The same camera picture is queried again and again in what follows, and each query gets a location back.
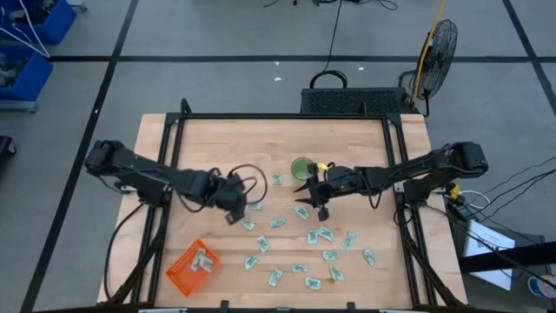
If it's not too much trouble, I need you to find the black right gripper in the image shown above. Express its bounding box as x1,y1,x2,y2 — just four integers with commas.
294,163,344,222

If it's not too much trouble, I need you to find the orange plastic basket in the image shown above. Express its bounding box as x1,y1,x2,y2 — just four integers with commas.
165,237,222,298

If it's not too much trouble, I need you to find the green and white mug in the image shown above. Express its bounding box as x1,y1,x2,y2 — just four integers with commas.
289,156,318,183

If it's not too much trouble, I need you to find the black perforated computer case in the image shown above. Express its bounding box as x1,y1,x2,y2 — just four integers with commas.
300,86,413,116

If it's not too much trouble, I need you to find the black floor fan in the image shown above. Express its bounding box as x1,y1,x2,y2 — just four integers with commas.
398,18,460,117

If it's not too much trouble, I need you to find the white paper booklet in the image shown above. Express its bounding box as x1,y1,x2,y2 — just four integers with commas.
462,219,517,292

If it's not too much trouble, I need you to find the black flat bar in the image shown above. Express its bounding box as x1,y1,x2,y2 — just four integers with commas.
459,240,556,274

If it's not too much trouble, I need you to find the blue storage bin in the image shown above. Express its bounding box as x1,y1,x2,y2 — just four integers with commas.
0,0,78,45
0,43,55,103

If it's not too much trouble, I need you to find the black floor object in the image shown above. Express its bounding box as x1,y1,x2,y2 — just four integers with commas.
0,135,17,161

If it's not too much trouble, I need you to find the grey cart platform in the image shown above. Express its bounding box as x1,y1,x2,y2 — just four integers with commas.
0,99,38,114

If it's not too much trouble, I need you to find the round tape roll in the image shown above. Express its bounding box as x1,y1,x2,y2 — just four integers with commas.
526,273,556,301

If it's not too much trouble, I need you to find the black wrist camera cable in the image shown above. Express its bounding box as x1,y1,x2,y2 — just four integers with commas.
225,163,269,206

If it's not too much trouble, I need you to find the black cable loop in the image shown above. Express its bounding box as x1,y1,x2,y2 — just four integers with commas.
308,70,348,90

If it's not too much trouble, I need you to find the thick black floor cable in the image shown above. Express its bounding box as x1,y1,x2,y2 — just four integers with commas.
103,202,147,302

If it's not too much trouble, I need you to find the black hanging cable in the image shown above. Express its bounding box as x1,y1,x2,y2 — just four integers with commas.
323,0,344,73

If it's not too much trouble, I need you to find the white coiled cable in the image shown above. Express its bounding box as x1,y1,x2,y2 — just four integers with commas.
459,190,491,210

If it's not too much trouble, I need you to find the yellow hanging cord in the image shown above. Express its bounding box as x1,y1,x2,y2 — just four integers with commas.
411,0,447,103

